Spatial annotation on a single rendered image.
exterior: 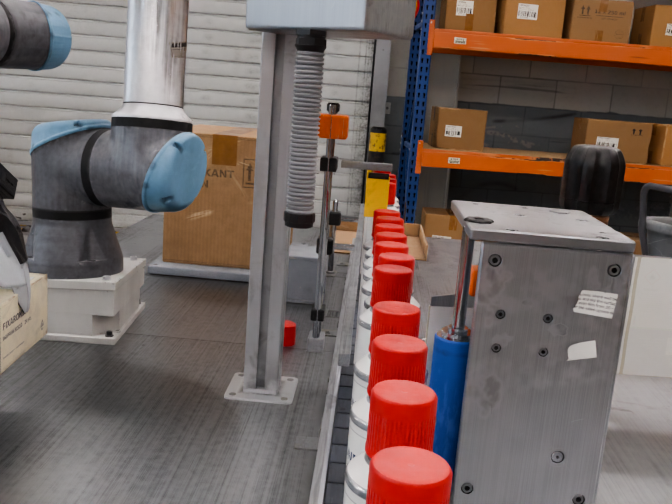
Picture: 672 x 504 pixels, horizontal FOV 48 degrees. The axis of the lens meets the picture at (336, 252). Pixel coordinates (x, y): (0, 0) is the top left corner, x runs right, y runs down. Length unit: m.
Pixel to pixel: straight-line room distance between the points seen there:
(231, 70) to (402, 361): 4.97
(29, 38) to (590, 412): 0.68
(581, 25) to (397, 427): 4.66
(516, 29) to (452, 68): 0.80
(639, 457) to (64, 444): 0.61
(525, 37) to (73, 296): 3.90
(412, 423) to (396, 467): 0.06
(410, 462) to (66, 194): 0.93
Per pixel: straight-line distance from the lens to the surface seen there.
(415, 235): 2.18
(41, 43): 0.93
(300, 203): 0.83
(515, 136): 5.64
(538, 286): 0.53
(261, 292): 0.97
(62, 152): 1.18
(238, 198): 1.56
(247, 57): 5.36
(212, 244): 1.58
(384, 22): 0.83
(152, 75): 1.12
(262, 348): 1.00
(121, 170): 1.12
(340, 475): 0.73
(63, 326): 1.20
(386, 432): 0.38
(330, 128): 0.97
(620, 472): 0.83
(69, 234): 1.19
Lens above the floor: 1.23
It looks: 12 degrees down
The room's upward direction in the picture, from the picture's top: 4 degrees clockwise
